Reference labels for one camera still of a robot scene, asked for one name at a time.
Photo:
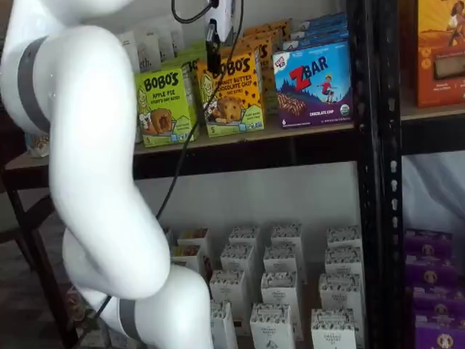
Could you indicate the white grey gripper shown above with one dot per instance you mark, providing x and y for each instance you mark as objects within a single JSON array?
[{"x": 221, "y": 18}]

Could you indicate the orange Bobo's peanut butter box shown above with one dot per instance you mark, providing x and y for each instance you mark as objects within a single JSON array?
[
  {"x": 247, "y": 109},
  {"x": 265, "y": 65},
  {"x": 269, "y": 31}
]

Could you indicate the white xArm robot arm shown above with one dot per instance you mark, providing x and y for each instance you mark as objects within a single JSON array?
[{"x": 91, "y": 145}]

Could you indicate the green Bobo's apple pie box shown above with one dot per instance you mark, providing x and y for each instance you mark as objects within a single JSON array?
[
  {"x": 189, "y": 67},
  {"x": 194, "y": 49},
  {"x": 163, "y": 109}
]

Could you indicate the wooden shelf board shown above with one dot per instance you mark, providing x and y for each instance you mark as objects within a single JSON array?
[
  {"x": 436, "y": 112},
  {"x": 270, "y": 131}
]

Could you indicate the black metal shelf rack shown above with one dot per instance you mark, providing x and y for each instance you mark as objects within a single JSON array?
[{"x": 254, "y": 149}]

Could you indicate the blue purple Zbar box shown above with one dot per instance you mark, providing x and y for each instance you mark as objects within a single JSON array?
[
  {"x": 312, "y": 87},
  {"x": 321, "y": 31},
  {"x": 323, "y": 20},
  {"x": 319, "y": 41}
]

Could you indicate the white organic pantry box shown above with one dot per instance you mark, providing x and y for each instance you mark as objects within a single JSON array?
[
  {"x": 286, "y": 234},
  {"x": 228, "y": 287},
  {"x": 244, "y": 236},
  {"x": 343, "y": 261},
  {"x": 279, "y": 289},
  {"x": 280, "y": 259},
  {"x": 343, "y": 235},
  {"x": 237, "y": 258},
  {"x": 340, "y": 291},
  {"x": 333, "y": 329},
  {"x": 272, "y": 327},
  {"x": 225, "y": 327}
]

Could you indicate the adjacent metal shelf rack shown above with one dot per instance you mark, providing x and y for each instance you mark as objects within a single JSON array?
[{"x": 390, "y": 109}]

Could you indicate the yellow label granola box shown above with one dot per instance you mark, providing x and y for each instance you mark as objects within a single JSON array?
[
  {"x": 187, "y": 256},
  {"x": 192, "y": 238}
]

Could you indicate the large orange snack box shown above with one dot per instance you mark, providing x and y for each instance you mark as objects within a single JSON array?
[{"x": 439, "y": 47}]

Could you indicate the purple snack box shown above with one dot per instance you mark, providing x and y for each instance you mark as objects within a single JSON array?
[
  {"x": 428, "y": 241},
  {"x": 430, "y": 272},
  {"x": 441, "y": 336},
  {"x": 439, "y": 303}
]

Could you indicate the white purely elizabeth granola bag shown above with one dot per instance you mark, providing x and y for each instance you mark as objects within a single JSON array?
[
  {"x": 165, "y": 43},
  {"x": 147, "y": 51}
]

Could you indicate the granola bag with blue label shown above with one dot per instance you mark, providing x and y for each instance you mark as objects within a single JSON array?
[{"x": 36, "y": 145}]

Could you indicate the white plastic sheet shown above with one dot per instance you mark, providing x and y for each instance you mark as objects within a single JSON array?
[{"x": 432, "y": 189}]

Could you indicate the white small cartons group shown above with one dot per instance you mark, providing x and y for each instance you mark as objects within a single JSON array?
[{"x": 311, "y": 296}]

